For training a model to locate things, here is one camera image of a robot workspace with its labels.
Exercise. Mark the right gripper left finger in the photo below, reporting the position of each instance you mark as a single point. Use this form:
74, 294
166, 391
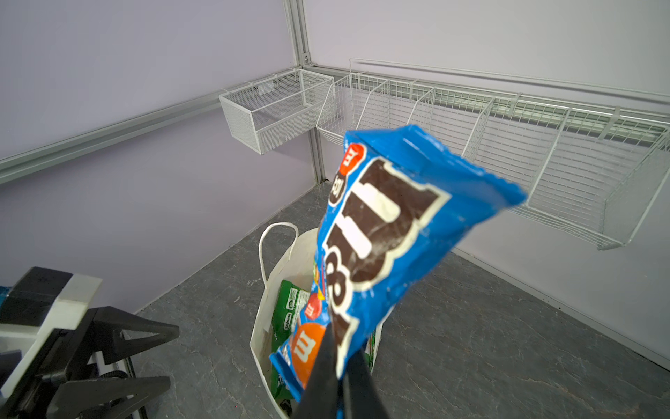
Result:
320, 399

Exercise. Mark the long white wire basket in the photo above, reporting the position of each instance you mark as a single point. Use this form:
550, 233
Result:
591, 171

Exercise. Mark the white floral paper bag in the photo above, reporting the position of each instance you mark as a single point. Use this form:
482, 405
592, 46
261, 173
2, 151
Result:
323, 305

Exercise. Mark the blue M&M's packet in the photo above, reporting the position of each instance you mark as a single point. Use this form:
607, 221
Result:
399, 203

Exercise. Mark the small white mesh basket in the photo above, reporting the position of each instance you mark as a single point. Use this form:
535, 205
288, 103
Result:
266, 113

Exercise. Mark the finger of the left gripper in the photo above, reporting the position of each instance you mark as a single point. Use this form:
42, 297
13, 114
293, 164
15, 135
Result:
119, 335
75, 397

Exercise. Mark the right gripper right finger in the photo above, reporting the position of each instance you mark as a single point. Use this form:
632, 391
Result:
360, 398

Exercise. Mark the green Fox's spring tea bag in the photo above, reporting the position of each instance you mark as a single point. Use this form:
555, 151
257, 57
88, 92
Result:
290, 301

